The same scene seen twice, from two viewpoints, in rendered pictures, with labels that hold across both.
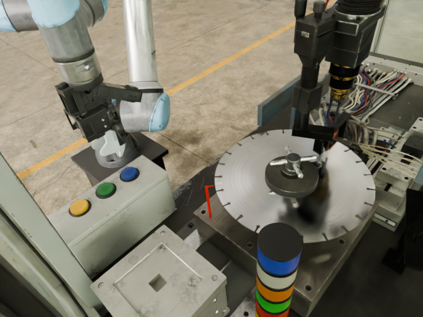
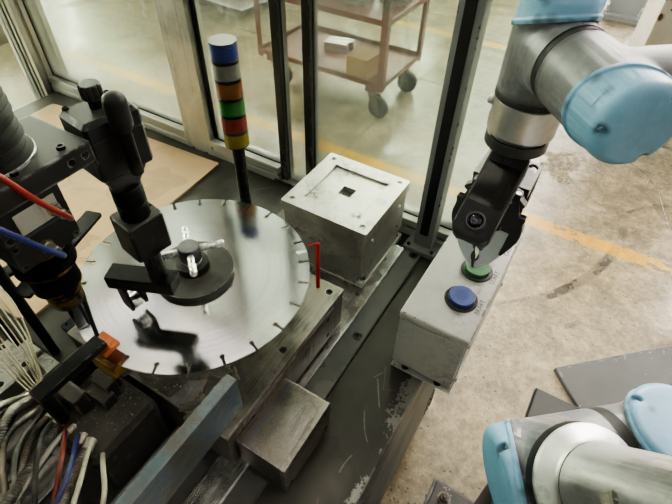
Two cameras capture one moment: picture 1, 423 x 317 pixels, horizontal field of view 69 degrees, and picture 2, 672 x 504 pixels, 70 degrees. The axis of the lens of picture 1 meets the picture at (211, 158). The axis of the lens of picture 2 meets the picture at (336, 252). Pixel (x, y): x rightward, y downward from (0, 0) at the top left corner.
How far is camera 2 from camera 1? 97 cm
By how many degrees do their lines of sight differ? 91
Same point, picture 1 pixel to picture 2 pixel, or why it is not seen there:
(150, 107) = (521, 425)
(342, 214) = not seen: hidden behind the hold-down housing
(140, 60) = (623, 453)
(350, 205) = not seen: hidden behind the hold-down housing
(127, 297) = (370, 180)
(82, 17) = (515, 43)
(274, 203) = (225, 233)
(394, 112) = not seen: outside the picture
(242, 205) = (265, 227)
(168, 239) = (352, 221)
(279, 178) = (213, 255)
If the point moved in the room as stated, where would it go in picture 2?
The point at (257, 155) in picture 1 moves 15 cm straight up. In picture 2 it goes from (243, 303) to (228, 221)
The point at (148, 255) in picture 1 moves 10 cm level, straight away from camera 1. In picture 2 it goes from (368, 207) to (408, 237)
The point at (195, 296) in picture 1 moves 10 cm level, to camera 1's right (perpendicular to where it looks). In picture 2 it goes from (307, 185) to (255, 193)
